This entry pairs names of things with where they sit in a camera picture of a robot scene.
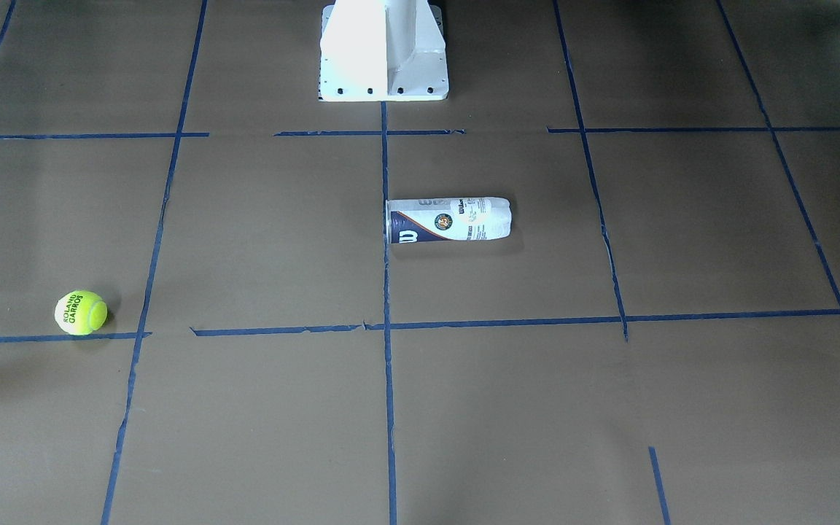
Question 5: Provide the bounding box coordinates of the tennis ball can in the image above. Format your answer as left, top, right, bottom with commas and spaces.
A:
384, 197, 513, 244

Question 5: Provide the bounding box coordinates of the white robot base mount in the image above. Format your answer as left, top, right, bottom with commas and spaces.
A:
318, 1, 450, 103

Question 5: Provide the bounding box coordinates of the yellow tennis ball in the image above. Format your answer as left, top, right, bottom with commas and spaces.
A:
53, 290, 108, 336

